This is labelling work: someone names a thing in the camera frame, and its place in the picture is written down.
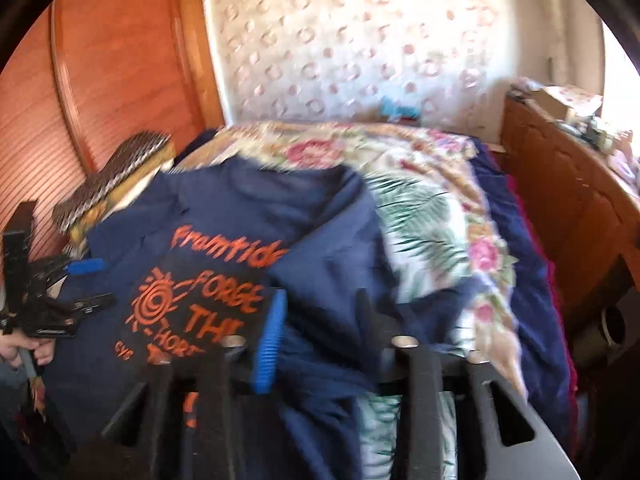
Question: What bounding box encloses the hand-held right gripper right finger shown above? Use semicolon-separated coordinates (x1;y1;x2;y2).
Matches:
356;287;538;480

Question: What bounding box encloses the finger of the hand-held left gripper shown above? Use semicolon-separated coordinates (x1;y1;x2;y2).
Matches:
64;258;110;277
49;293;117;316

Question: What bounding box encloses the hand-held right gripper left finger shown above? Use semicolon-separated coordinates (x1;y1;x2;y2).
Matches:
99;287;290;480

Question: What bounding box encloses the navy blue sweatshirt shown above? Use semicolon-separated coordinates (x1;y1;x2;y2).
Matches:
42;156;481;480

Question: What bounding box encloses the person's left hand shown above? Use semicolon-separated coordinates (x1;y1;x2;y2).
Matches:
0;332;56;368

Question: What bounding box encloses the dark studded cushion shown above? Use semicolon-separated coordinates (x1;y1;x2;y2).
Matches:
52;131;176;233

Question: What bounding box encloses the floral leaf bedspread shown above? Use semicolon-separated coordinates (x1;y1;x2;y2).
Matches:
175;122;531;480

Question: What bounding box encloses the navy blanket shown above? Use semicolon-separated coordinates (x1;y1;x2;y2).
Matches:
470;139;577;443

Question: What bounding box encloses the wooden headboard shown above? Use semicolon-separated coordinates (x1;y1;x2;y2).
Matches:
0;0;226;263

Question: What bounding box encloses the teal toy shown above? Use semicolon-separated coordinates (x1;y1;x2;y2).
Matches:
379;96;422;122

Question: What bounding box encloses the wooden dresser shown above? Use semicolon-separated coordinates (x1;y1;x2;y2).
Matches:
500;94;640;323

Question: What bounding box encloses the dark round container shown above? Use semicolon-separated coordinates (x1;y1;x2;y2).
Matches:
570;290;640;362

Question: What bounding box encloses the circle patterned curtain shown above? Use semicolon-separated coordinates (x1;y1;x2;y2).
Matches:
200;0;607;142

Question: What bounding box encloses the cardboard box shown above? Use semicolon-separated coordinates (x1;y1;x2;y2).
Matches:
530;85;604;122

